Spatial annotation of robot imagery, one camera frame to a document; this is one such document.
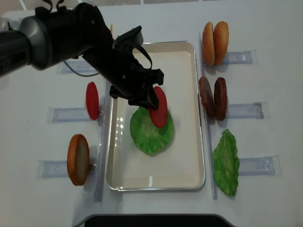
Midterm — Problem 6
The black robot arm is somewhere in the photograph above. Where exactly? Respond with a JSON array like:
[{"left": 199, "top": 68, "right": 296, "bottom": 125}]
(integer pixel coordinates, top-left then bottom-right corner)
[{"left": 0, "top": 1, "right": 164, "bottom": 110}]

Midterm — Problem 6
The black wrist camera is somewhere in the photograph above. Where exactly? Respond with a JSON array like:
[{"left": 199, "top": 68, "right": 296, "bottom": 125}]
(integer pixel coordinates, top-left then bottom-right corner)
[{"left": 116, "top": 26, "right": 143, "bottom": 45}]

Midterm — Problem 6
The upright green lettuce leaf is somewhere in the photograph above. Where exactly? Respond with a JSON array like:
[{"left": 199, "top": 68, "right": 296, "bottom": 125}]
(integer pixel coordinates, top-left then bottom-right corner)
[{"left": 213, "top": 129, "right": 240, "bottom": 197}]

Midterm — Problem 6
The left brown meat patty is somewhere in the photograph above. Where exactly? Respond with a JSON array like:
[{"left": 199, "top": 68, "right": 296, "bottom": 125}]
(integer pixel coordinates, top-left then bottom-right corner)
[{"left": 198, "top": 76, "right": 214, "bottom": 118}]

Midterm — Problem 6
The bread bun slice lower left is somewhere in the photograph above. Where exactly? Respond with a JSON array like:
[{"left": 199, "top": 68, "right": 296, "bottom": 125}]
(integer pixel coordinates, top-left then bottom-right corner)
[{"left": 67, "top": 134, "right": 89, "bottom": 186}]

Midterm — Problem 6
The flat green lettuce leaf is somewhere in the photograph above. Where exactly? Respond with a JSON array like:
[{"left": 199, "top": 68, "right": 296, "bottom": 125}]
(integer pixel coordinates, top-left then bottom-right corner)
[{"left": 130, "top": 107, "right": 174, "bottom": 155}]

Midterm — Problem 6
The clear holder upper left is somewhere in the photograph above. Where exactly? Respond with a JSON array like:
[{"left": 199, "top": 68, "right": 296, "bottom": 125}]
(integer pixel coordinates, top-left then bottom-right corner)
[{"left": 57, "top": 60, "right": 98, "bottom": 75}]

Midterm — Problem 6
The clear holder middle right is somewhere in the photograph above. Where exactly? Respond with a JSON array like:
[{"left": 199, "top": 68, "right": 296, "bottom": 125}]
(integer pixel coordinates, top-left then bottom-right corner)
[{"left": 226, "top": 101, "right": 269, "bottom": 119}]

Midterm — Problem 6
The clear holder upper right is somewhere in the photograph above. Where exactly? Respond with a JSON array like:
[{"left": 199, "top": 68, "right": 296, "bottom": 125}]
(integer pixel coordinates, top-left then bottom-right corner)
[{"left": 223, "top": 50, "right": 258, "bottom": 64}]

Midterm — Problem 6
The clear long rail right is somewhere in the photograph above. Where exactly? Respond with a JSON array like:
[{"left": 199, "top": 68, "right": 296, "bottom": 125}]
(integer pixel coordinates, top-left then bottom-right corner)
[{"left": 198, "top": 32, "right": 218, "bottom": 200}]

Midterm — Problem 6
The white rectangular metal tray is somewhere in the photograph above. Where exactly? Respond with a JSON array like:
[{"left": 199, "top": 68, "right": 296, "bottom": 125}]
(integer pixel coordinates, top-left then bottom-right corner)
[{"left": 106, "top": 41, "right": 205, "bottom": 191}]

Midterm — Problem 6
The clear long rail left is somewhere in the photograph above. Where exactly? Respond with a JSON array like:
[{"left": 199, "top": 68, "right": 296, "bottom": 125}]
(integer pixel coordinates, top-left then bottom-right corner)
[{"left": 95, "top": 82, "right": 111, "bottom": 202}]

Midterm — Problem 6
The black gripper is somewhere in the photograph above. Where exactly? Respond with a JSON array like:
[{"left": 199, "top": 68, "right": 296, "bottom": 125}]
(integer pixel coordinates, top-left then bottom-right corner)
[{"left": 83, "top": 40, "right": 164, "bottom": 110}]

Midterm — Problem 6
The right brown meat patty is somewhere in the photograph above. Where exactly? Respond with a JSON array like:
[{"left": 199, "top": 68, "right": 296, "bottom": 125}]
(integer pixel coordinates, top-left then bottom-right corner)
[{"left": 214, "top": 77, "right": 228, "bottom": 121}]

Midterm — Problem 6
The left bun half upper right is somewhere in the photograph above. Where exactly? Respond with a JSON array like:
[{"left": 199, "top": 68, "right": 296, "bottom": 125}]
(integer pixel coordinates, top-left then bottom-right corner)
[{"left": 202, "top": 22, "right": 215, "bottom": 66}]

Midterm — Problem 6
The clear holder lower left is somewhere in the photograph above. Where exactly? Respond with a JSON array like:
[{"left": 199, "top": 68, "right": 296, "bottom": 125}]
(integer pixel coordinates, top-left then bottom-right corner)
[{"left": 37, "top": 160, "right": 68, "bottom": 179}]

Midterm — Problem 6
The clear long rail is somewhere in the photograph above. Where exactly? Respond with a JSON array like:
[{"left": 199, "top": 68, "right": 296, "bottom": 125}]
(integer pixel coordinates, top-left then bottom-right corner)
[
  {"left": 95, "top": 82, "right": 111, "bottom": 202},
  {"left": 198, "top": 32, "right": 218, "bottom": 200}
]

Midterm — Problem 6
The clear holder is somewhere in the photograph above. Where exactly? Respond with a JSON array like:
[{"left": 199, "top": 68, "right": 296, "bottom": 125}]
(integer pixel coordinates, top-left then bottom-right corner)
[
  {"left": 223, "top": 50, "right": 258, "bottom": 64},
  {"left": 239, "top": 155, "right": 281, "bottom": 176},
  {"left": 226, "top": 101, "right": 269, "bottom": 119},
  {"left": 57, "top": 60, "right": 98, "bottom": 75},
  {"left": 37, "top": 160, "right": 68, "bottom": 179},
  {"left": 46, "top": 107, "right": 91, "bottom": 123}
]

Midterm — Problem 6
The clear holder lower right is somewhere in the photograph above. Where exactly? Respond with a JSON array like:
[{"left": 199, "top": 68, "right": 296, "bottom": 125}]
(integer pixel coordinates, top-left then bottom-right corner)
[{"left": 239, "top": 155, "right": 281, "bottom": 176}]

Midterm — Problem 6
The bun half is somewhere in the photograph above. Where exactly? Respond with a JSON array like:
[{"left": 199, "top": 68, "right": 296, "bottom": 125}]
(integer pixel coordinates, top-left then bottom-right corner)
[
  {"left": 202, "top": 22, "right": 215, "bottom": 66},
  {"left": 213, "top": 21, "right": 229, "bottom": 65}
]

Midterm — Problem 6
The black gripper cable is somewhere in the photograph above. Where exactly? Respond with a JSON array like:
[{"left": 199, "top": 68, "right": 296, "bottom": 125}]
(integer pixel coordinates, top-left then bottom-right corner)
[{"left": 111, "top": 42, "right": 153, "bottom": 71}]

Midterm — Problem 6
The brown meat patty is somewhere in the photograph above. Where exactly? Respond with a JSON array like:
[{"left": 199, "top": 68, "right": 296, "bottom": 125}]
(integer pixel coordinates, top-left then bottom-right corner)
[
  {"left": 198, "top": 76, "right": 214, "bottom": 118},
  {"left": 214, "top": 77, "right": 228, "bottom": 121}
]

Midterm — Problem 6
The red tomato slice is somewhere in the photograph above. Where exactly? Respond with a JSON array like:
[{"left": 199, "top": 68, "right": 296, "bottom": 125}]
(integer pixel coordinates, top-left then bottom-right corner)
[
  {"left": 149, "top": 87, "right": 168, "bottom": 128},
  {"left": 86, "top": 82, "right": 99, "bottom": 120}
]

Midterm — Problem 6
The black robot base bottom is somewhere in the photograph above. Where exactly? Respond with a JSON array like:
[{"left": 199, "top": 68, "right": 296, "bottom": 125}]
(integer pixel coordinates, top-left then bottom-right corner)
[{"left": 79, "top": 214, "right": 232, "bottom": 227}]

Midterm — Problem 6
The clear holder middle left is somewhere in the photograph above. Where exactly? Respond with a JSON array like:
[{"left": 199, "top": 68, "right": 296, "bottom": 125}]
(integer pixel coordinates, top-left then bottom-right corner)
[{"left": 46, "top": 107, "right": 91, "bottom": 123}]

